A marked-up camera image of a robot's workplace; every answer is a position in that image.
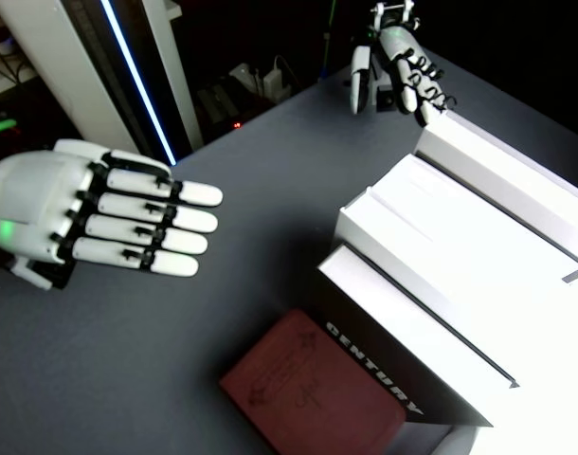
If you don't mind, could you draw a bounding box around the red notebook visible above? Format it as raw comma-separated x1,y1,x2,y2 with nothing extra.
218,308,408,455

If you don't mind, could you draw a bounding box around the black device with red light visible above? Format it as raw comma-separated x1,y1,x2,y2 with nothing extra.
196,83,274,141

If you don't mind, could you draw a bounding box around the grey table cloth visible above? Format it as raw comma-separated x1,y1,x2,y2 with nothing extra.
0,46,578,455

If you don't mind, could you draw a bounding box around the white shelf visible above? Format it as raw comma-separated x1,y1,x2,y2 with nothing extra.
0,37,40,101

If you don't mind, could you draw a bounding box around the thin white book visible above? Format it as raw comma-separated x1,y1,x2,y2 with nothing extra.
413,108,578,285

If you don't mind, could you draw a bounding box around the thick white book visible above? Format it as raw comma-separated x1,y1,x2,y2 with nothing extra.
333,153,578,380

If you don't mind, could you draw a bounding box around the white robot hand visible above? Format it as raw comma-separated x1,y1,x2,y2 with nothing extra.
0,138,225,279
349,26,459,128

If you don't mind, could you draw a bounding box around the white book holder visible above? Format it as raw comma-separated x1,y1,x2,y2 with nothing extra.
429,423,578,455

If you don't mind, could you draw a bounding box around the white power strip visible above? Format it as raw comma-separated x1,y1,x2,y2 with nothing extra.
228,54,296,103

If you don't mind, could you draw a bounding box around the white pillar with blue light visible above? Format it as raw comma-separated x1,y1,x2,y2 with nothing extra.
0,0,206,168

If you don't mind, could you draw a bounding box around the green cable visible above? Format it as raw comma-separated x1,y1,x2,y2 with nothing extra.
320,0,338,80

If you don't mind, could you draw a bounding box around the black Century book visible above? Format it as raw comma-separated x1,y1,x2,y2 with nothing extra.
311,242,521,428

